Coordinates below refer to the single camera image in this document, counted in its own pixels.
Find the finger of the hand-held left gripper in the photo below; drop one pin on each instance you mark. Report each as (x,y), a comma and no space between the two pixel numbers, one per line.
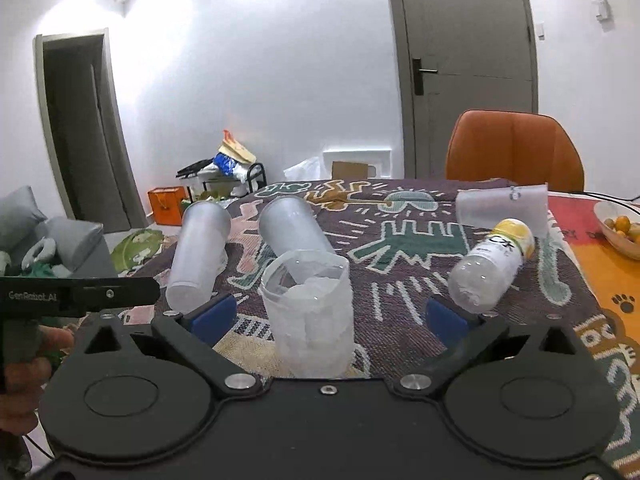
(120,292)

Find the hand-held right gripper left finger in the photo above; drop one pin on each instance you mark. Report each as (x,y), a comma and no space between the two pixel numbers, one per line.
(216,317)

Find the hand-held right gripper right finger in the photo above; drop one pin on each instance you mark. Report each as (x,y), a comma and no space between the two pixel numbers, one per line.
(444,319)

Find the tall frosted plastic cup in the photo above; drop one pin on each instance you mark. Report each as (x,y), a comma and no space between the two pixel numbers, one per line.
(290,227)
(200,250)

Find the clear crinkled plastic cup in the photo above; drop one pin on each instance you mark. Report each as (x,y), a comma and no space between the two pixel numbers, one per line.
(310,320)

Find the frosted cup with label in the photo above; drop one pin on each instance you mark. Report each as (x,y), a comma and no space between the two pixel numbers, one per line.
(500,207)

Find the person's left hand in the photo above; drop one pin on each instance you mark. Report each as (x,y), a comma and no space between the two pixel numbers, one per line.
(56,342)

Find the green patterned cloth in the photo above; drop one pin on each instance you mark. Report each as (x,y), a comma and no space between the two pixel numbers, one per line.
(137,252)

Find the grey sofa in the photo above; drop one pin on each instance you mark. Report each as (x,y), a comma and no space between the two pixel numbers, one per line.
(65,240)

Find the clear bottle with yellow cap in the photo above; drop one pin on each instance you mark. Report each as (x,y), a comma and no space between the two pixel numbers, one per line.
(492,265)

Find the purple printed blanket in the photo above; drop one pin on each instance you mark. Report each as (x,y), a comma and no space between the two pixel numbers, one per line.
(400,260)

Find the orange box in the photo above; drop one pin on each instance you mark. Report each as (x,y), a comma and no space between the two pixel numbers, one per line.
(166,205)

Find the black metal rack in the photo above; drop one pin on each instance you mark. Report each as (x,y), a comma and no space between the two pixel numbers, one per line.
(257,175)

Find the blue plastic bag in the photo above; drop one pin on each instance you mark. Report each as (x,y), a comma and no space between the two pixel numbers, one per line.
(225,165)

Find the orange cartoon blanket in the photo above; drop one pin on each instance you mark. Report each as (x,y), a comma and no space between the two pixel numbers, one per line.
(600,280)

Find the yellow and orange bag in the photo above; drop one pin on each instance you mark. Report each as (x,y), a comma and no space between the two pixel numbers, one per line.
(239,150)

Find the white plastic bag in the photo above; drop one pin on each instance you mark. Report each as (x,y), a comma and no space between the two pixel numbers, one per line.
(304,170)

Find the cardboard box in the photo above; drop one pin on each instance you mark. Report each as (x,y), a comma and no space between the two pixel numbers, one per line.
(350,170)

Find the orange chair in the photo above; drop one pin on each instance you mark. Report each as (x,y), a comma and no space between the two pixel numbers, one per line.
(515,150)

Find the white fruit bowl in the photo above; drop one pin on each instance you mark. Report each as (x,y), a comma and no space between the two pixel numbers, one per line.
(615,245)

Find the small orange fruit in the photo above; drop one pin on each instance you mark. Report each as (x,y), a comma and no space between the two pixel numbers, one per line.
(623,223)

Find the grey door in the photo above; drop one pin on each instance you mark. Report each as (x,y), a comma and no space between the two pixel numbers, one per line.
(470,35)

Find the dark doorway frame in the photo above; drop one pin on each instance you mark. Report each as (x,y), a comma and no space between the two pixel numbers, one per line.
(80,130)

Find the white wall box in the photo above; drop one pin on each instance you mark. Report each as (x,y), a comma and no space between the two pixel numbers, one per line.
(357,154)

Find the white wall switch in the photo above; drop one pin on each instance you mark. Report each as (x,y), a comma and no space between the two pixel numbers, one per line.
(541,30)

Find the white wall device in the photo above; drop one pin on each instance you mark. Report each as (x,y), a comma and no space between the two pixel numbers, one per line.
(602,8)

